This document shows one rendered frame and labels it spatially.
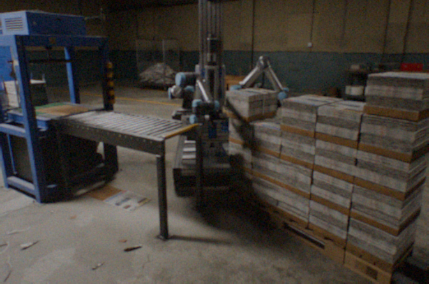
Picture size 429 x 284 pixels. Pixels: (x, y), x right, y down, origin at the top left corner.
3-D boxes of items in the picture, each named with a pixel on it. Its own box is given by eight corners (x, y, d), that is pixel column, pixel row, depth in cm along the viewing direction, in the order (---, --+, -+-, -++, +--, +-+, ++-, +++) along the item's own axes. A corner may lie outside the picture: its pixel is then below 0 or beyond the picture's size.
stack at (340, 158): (255, 189, 316) (257, 111, 296) (368, 242, 230) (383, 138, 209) (227, 200, 292) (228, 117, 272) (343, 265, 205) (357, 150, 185)
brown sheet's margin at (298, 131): (308, 121, 253) (308, 116, 252) (341, 128, 232) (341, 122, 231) (279, 129, 229) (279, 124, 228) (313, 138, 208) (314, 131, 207)
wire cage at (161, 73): (180, 89, 1059) (179, 38, 1017) (165, 92, 991) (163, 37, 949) (154, 87, 1120) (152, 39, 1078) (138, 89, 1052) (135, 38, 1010)
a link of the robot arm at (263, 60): (263, 53, 292) (289, 97, 293) (266, 53, 302) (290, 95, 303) (253, 59, 297) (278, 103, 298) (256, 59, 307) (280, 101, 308)
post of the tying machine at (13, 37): (50, 201, 292) (25, 34, 254) (40, 205, 285) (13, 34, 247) (44, 198, 297) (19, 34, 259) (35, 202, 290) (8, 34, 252)
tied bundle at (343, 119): (341, 129, 231) (345, 99, 226) (382, 138, 210) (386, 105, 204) (314, 139, 208) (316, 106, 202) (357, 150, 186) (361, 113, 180)
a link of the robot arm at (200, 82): (202, 80, 285) (218, 113, 252) (190, 80, 281) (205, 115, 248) (203, 69, 277) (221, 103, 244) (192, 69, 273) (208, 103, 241)
